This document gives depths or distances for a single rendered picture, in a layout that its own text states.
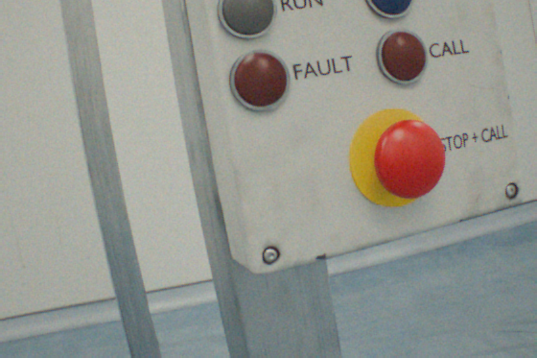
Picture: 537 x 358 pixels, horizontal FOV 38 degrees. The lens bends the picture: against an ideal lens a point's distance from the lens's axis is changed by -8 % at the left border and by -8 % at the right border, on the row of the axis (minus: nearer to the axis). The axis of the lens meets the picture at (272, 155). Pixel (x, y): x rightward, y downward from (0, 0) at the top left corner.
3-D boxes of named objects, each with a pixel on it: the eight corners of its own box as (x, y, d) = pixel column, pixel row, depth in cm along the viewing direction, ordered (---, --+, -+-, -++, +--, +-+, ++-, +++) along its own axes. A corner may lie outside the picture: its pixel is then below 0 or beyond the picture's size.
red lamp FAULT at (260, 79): (294, 102, 41) (285, 46, 41) (241, 111, 40) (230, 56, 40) (290, 102, 42) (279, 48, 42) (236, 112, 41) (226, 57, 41)
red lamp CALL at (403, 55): (433, 77, 43) (424, 27, 43) (389, 84, 42) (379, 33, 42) (427, 78, 44) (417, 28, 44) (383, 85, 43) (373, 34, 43)
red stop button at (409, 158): (456, 190, 41) (445, 113, 41) (389, 208, 40) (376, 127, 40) (418, 184, 46) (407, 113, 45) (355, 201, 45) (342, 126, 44)
